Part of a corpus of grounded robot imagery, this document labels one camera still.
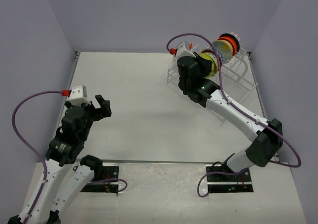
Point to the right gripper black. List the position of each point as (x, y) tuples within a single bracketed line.
[(206, 65)]

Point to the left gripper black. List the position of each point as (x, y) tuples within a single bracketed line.
[(106, 111)]

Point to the white floral pattern bowl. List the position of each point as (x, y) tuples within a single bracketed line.
[(210, 56)]

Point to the red patterned glass bowl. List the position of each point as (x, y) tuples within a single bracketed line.
[(219, 58)]

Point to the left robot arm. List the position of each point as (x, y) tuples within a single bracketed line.
[(51, 197)]

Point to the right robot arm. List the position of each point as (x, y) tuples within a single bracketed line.
[(263, 134)]

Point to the blue yellow sun bowl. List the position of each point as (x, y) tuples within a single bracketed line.
[(224, 49)]

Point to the orange bowl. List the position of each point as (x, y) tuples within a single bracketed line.
[(231, 42)]

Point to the black bowl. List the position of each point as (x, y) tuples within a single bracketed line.
[(227, 35)]

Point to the white red lattice bowl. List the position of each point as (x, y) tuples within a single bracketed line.
[(236, 37)]

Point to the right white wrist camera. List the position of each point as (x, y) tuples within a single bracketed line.
[(182, 50)]

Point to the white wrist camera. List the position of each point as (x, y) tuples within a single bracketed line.
[(78, 96), (182, 50)]

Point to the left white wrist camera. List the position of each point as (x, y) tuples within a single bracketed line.
[(78, 96)]

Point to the white wire dish rack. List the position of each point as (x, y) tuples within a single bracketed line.
[(238, 82)]

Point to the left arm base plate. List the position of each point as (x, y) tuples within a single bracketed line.
[(108, 172)]

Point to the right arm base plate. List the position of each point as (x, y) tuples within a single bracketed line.
[(219, 183)]

